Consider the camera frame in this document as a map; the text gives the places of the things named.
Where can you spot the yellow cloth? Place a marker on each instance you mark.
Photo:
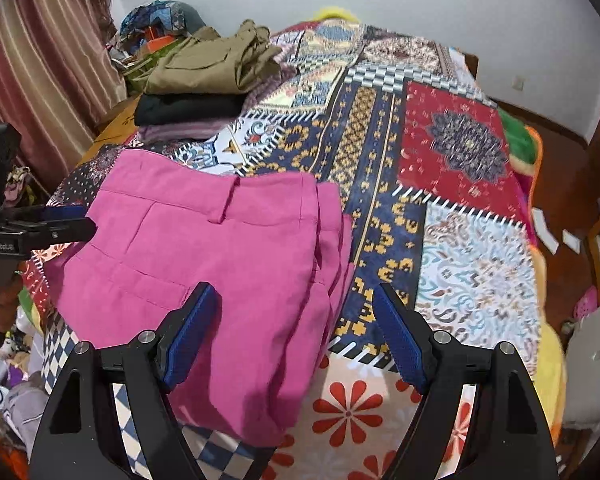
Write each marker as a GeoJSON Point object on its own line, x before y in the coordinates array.
{"type": "Point", "coordinates": [337, 14]}

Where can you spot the patterned small bag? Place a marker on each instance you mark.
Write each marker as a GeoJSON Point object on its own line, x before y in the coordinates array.
{"type": "Point", "coordinates": [19, 185]}

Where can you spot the lilac folded garment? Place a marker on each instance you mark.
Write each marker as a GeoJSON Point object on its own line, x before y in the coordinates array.
{"type": "Point", "coordinates": [180, 133]}

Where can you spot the patchwork printed bedspread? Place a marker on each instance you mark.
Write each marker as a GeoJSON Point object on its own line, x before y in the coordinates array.
{"type": "Point", "coordinates": [430, 135]}

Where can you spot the pink slipper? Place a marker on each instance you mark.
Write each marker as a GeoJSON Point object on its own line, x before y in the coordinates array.
{"type": "Point", "coordinates": [586, 302]}

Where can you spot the pink pants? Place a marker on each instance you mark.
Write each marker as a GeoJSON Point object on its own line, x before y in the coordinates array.
{"type": "Point", "coordinates": [205, 245]}

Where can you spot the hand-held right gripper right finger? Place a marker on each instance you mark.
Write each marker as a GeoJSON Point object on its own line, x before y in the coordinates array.
{"type": "Point", "coordinates": [400, 340]}

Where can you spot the olive folded pants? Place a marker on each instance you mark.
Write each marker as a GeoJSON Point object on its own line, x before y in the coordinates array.
{"type": "Point", "coordinates": [205, 65]}

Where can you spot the yellow blanket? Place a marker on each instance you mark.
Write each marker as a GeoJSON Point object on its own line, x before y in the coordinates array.
{"type": "Point", "coordinates": [552, 350]}

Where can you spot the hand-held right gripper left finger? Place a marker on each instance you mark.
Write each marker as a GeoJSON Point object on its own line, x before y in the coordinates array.
{"type": "Point", "coordinates": [192, 340]}

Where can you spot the person's grey striped trouser legs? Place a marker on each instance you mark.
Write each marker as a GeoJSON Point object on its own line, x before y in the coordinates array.
{"type": "Point", "coordinates": [22, 410]}

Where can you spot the black folded garment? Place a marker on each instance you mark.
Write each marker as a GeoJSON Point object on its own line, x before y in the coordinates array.
{"type": "Point", "coordinates": [185, 107]}

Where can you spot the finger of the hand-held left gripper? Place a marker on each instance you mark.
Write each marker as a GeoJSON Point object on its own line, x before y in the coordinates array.
{"type": "Point", "coordinates": [62, 230]}

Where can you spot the white wall socket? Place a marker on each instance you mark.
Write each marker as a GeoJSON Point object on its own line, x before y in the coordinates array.
{"type": "Point", "coordinates": [519, 83]}

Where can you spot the striped brown curtain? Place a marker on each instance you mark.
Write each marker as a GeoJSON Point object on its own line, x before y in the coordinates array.
{"type": "Point", "coordinates": [40, 60]}

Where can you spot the green blanket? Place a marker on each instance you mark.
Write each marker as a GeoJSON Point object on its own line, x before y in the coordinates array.
{"type": "Point", "coordinates": [519, 137]}

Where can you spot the brown cutout cardboard box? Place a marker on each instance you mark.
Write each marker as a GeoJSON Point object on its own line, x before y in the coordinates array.
{"type": "Point", "coordinates": [115, 120]}

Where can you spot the blue patterned clothes pile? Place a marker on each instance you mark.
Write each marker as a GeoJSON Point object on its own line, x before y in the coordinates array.
{"type": "Point", "coordinates": [165, 15]}

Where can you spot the white paper sheet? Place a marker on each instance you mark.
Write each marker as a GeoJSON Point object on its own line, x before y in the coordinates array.
{"type": "Point", "coordinates": [545, 230]}
{"type": "Point", "coordinates": [571, 241]}

